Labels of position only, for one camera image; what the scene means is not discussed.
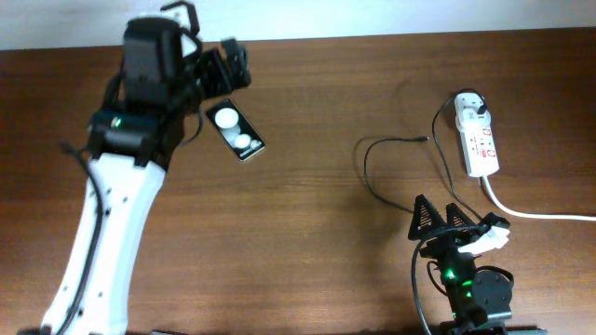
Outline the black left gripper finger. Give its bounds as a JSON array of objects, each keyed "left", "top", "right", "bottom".
[
  {"left": 221, "top": 38, "right": 251, "bottom": 89},
  {"left": 197, "top": 49, "right": 233, "bottom": 99}
]

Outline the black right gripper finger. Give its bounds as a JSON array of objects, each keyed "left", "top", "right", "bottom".
[
  {"left": 408, "top": 194, "right": 447, "bottom": 241},
  {"left": 446, "top": 203, "right": 476, "bottom": 228}
]

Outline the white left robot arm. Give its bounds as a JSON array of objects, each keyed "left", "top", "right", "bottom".
[{"left": 39, "top": 17, "right": 251, "bottom": 334}]

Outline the white power strip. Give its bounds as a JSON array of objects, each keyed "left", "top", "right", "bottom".
[{"left": 454, "top": 91, "right": 501, "bottom": 179}]

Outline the white power strip cord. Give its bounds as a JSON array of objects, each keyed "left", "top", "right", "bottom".
[{"left": 479, "top": 175, "right": 596, "bottom": 222}]

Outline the black Galaxy flip phone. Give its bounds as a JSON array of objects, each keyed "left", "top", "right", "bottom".
[{"left": 206, "top": 99, "right": 266, "bottom": 162}]

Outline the black charger cable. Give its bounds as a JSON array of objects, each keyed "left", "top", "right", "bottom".
[{"left": 362, "top": 87, "right": 490, "bottom": 222}]

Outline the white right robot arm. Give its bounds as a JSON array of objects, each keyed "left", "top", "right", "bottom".
[{"left": 408, "top": 194, "right": 515, "bottom": 334}]

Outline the white USB charger plug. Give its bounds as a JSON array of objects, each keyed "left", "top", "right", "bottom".
[{"left": 455, "top": 105, "right": 492, "bottom": 132}]

